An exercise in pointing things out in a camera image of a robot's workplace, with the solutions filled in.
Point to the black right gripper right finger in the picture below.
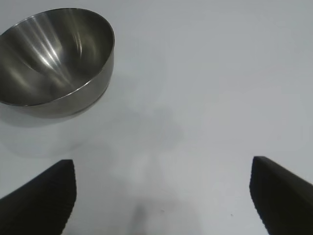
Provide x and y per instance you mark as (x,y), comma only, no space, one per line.
(286,203)

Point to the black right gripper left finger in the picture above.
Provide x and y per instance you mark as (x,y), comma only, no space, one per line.
(36,205)

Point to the stainless steel mixing bowl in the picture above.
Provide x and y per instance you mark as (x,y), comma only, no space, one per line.
(56,61)

